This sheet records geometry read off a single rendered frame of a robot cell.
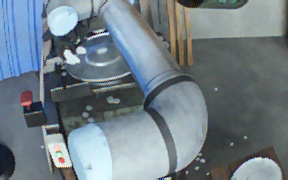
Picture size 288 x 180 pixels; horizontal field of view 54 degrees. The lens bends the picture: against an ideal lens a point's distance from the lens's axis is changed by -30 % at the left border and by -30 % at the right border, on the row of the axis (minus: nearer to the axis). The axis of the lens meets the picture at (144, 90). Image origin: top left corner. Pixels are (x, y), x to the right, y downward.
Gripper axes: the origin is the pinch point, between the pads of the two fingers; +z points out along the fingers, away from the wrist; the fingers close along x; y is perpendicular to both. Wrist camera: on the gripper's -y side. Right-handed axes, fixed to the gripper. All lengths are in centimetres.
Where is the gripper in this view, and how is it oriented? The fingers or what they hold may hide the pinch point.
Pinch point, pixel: (72, 60)
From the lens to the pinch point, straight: 109.4
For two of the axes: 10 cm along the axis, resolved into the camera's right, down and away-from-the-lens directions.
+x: 4.2, -7.8, 4.7
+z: 1.6, 5.7, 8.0
